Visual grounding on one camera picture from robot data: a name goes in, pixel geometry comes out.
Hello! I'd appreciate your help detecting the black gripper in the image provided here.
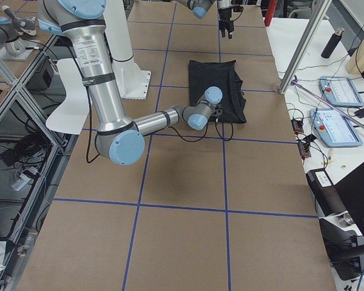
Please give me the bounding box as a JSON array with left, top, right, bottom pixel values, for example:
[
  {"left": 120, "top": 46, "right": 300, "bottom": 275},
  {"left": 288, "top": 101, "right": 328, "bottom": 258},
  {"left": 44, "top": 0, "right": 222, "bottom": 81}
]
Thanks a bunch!
[{"left": 218, "top": 7, "right": 234, "bottom": 39}]

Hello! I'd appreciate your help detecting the black printed t-shirt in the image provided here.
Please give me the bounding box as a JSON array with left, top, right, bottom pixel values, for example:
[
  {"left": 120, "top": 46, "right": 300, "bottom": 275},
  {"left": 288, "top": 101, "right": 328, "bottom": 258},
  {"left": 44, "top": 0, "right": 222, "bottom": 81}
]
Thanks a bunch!
[{"left": 188, "top": 60, "right": 246, "bottom": 124}]

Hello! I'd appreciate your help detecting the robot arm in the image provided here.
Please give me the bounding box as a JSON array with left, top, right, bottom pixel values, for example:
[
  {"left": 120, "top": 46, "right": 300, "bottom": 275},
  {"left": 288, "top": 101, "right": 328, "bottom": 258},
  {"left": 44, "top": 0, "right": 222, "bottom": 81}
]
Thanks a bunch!
[
  {"left": 176, "top": 0, "right": 236, "bottom": 39},
  {"left": 38, "top": 1, "right": 223, "bottom": 166}
]

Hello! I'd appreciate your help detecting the red cylinder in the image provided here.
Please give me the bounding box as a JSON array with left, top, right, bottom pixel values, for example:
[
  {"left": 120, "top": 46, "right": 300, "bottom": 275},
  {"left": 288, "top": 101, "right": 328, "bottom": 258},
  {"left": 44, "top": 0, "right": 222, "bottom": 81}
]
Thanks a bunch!
[{"left": 265, "top": 0, "right": 278, "bottom": 27}]

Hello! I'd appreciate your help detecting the black water bottle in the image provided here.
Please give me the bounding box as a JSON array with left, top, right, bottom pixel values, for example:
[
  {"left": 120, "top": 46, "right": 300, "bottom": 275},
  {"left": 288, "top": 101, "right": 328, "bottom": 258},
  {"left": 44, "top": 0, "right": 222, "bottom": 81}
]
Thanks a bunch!
[{"left": 320, "top": 27, "right": 345, "bottom": 59}]

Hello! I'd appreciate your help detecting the far blue teach pendant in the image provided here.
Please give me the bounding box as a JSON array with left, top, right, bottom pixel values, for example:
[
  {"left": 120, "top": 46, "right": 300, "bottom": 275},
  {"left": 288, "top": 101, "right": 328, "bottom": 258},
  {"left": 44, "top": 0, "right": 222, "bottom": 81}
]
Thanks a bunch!
[{"left": 319, "top": 76, "right": 364, "bottom": 108}]

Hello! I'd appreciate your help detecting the blue teach pendant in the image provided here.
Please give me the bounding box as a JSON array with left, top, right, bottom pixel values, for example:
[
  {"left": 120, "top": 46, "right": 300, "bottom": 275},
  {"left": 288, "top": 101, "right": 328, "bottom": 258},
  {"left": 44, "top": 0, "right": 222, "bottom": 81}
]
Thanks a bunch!
[
  {"left": 319, "top": 76, "right": 364, "bottom": 108},
  {"left": 309, "top": 109, "right": 363, "bottom": 148}
]

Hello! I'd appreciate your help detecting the near blue teach pendant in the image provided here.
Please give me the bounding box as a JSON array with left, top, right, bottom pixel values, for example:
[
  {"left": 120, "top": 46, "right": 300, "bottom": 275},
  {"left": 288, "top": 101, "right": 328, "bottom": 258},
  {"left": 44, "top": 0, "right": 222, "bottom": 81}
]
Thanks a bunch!
[{"left": 309, "top": 109, "right": 363, "bottom": 148}]

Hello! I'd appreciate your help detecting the white plastic chair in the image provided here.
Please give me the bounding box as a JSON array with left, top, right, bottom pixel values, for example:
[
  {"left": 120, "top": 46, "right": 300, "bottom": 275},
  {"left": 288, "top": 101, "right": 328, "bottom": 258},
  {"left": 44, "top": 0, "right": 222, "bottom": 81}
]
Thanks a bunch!
[{"left": 45, "top": 58, "right": 89, "bottom": 135}]

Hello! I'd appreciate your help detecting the black monitor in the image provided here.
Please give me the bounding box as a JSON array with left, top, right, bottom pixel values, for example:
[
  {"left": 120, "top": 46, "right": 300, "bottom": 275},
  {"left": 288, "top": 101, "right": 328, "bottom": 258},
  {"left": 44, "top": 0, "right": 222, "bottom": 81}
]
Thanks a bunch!
[{"left": 335, "top": 162, "right": 364, "bottom": 235}]

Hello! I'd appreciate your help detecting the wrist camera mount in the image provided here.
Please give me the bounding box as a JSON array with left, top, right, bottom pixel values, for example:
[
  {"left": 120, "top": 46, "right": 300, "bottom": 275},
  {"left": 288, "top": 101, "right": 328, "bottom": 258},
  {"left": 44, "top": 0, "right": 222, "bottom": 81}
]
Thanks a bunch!
[{"left": 212, "top": 104, "right": 223, "bottom": 118}]

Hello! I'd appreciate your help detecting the aluminium frame post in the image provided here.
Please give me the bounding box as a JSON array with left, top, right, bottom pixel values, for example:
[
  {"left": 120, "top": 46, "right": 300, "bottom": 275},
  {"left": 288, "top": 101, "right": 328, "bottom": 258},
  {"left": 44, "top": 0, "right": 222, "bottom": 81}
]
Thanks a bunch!
[{"left": 278, "top": 0, "right": 332, "bottom": 95}]

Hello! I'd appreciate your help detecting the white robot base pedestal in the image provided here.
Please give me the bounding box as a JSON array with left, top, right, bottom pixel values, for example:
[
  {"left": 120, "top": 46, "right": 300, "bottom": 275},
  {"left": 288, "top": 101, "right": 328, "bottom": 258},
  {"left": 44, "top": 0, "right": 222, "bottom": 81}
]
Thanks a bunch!
[{"left": 104, "top": 0, "right": 151, "bottom": 100}]

